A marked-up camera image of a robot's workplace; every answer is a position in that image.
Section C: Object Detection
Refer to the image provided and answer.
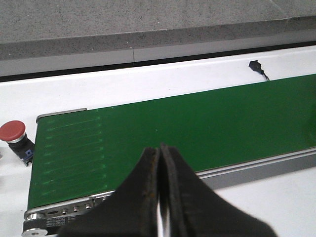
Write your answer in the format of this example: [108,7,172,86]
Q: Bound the red mushroom push button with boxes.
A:
[0,120,35,166]

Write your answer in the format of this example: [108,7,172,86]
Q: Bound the black cable connector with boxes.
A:
[248,60,270,81]

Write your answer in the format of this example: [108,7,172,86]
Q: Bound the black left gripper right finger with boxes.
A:
[160,144,276,237]

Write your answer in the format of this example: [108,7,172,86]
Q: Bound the green conveyor belt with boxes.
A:
[28,75,316,209]

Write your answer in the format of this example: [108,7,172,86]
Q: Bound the grey stone counter slab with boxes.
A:
[0,0,316,61]

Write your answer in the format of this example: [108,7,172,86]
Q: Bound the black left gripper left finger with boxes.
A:
[58,148,158,237]

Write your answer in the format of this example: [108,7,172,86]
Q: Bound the aluminium conveyor side rail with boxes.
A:
[22,147,316,237]

